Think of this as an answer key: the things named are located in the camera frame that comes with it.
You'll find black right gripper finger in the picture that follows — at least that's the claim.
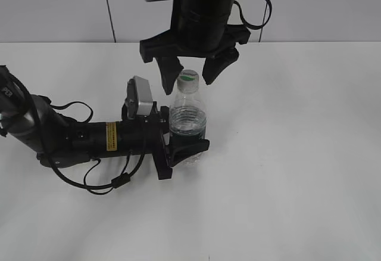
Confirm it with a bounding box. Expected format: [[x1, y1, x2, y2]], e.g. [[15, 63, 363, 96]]
[[202, 48, 239, 85], [157, 57, 184, 95]]

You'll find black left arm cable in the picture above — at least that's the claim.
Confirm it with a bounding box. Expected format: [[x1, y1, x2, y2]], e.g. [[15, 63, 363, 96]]
[[0, 73, 146, 196]]

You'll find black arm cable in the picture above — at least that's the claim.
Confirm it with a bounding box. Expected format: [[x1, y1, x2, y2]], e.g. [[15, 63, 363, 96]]
[[233, 0, 273, 31], [0, 73, 146, 196]]

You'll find white green bottle cap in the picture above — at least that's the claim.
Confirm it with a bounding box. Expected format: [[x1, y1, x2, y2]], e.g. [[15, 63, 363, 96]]
[[177, 69, 199, 94]]

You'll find clear Cestbon water bottle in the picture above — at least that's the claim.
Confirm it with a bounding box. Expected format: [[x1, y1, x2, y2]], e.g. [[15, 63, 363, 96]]
[[168, 89, 208, 165]]

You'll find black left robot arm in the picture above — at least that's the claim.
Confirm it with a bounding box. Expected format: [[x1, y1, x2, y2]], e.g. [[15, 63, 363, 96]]
[[1, 66, 210, 180]]

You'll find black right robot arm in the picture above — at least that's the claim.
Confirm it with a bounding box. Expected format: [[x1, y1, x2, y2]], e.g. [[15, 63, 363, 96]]
[[140, 0, 250, 95]]

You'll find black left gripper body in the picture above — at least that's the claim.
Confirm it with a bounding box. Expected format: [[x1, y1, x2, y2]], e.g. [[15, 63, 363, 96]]
[[120, 103, 173, 180]]

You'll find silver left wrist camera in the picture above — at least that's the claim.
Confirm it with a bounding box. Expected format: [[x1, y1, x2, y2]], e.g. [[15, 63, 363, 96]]
[[125, 76, 153, 119]]

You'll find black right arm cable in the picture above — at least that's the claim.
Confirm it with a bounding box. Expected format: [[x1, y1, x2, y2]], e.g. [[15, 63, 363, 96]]
[[233, 0, 273, 31]]

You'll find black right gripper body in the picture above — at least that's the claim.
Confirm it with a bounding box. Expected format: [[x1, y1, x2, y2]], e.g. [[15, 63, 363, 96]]
[[139, 0, 250, 63]]

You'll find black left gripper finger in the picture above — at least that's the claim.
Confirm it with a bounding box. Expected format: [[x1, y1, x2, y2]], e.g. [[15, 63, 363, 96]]
[[169, 139, 210, 167]]

